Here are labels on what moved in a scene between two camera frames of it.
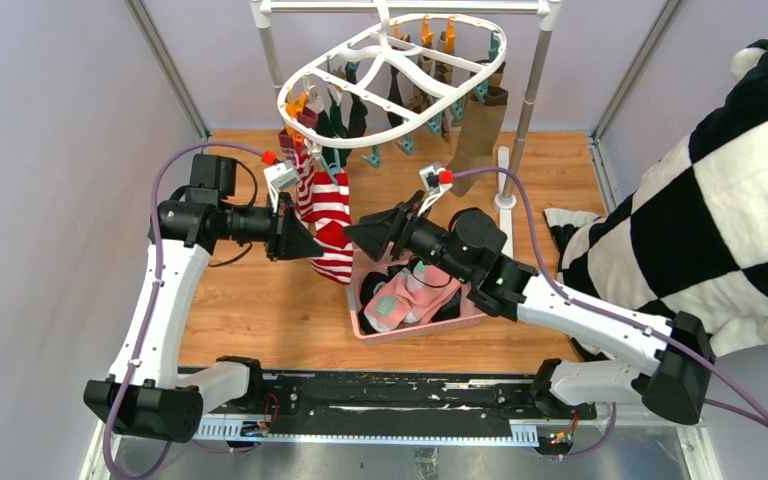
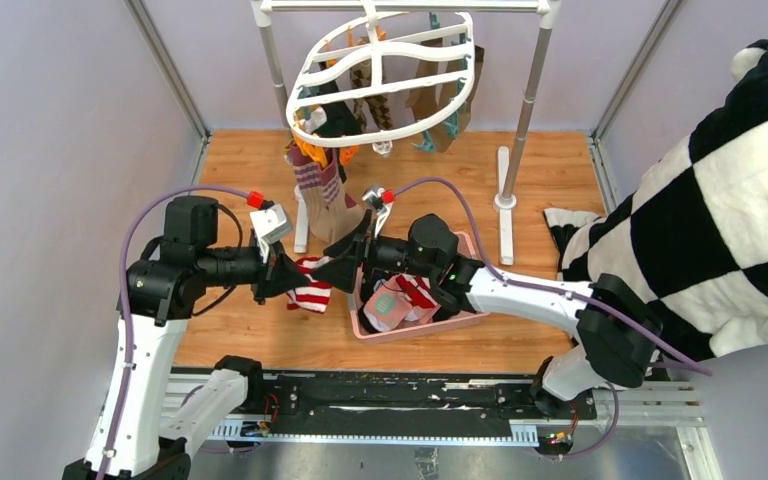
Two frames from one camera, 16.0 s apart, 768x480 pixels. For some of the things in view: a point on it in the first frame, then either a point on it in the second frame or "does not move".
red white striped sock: (301, 156) to (313, 295)
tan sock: (482, 138) to (424, 101)
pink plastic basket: (469, 309) does not move
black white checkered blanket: (720, 225) does not move
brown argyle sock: (418, 101) to (361, 76)
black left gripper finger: (298, 241) to (287, 277)
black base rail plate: (401, 400) does not move
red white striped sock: (332, 216) to (418, 289)
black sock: (394, 119) to (340, 119)
